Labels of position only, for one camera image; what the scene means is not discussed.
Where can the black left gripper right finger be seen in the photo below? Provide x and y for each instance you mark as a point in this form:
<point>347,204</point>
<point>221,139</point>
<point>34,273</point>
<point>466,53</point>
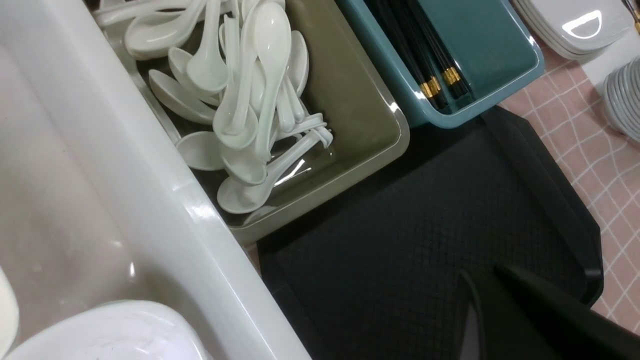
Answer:
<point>569,326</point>

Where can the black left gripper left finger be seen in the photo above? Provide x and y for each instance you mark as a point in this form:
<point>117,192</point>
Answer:
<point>491,325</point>

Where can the top white stacked plate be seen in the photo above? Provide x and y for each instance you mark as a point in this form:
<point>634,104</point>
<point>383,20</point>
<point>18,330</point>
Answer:
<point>9,315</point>

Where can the black serving tray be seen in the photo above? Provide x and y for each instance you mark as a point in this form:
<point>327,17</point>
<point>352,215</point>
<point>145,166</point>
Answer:
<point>372,274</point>

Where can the pink checkered tablecloth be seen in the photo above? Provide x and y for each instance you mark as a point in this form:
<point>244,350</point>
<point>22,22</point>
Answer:
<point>564,107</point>

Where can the white bowls stack far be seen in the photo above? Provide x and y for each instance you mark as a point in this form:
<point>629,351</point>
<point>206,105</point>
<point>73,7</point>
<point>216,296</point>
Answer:
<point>621,97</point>

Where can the bundle of black chopsticks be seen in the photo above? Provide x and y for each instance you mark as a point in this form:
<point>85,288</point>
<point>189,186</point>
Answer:
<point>418,44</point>

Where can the blue plastic bin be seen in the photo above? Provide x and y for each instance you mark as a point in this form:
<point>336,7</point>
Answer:
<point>493,48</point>

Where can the olive green plastic bin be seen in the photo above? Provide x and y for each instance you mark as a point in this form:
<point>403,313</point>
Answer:
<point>345,88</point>

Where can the white plates stack far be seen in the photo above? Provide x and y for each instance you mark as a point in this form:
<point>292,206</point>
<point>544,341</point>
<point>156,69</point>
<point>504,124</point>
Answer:
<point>576,29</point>

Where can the pile of white spoons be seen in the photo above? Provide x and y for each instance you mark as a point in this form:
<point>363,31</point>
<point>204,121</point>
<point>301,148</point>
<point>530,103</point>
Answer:
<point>225,80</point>

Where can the top small white bowl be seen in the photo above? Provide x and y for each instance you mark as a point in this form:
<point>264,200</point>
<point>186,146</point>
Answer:
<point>116,330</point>

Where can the large white plastic bin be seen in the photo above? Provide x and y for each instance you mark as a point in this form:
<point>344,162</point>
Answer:
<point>98,206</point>

